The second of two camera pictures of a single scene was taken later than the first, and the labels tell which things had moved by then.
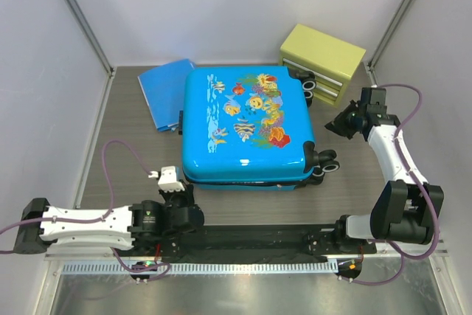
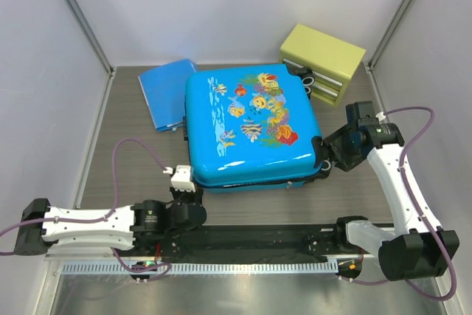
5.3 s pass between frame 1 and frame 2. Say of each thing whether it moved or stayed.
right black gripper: moved
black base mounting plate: stayed
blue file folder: stayed
